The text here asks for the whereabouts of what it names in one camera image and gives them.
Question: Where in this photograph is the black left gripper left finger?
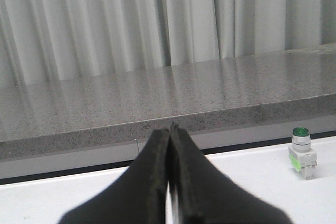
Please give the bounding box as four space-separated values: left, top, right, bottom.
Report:
60 129 170 223

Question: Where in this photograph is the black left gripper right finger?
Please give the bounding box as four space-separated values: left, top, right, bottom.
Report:
169 123 291 223

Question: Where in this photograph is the grey stone ledge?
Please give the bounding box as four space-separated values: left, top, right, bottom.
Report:
1 44 335 179

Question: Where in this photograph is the white curtain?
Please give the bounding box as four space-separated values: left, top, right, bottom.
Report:
1 0 335 88

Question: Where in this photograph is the green pushbutton switch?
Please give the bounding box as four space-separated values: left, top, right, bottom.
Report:
288 127 317 179

